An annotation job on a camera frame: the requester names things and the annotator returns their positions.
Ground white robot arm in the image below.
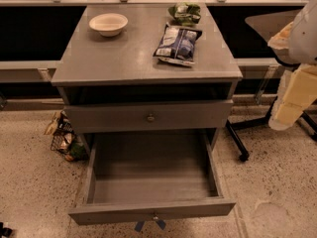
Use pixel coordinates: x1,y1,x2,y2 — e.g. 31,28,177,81
268,0,317,131

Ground closed grey upper drawer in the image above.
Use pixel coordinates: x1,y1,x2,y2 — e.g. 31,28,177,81
65,100,233,134

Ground white ceramic bowl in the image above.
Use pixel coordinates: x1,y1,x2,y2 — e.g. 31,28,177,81
89,13,128,37

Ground wire basket with snacks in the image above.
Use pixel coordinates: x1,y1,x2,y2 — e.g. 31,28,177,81
44,111,88,162

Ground blue tape strips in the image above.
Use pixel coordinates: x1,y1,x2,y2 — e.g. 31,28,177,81
135,220,166,232

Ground open grey lower drawer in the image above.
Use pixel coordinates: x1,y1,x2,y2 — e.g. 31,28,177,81
69,130,235,225

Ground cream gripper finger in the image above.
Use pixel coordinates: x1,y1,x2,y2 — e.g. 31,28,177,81
283,63,317,108
268,102,302,131

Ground blue white chip bag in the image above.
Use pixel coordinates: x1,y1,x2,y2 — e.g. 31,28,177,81
153,25,202,66

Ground grey wooden drawer cabinet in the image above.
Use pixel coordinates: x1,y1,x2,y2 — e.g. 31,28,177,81
52,4,242,149

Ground black stand with tray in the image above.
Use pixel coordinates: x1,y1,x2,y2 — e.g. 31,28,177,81
226,10,316,162

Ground green jalapeno chip bag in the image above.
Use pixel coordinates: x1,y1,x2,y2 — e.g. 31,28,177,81
168,2,201,26

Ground round brass drawer knob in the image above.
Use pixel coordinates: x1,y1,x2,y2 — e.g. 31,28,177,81
147,114,156,122

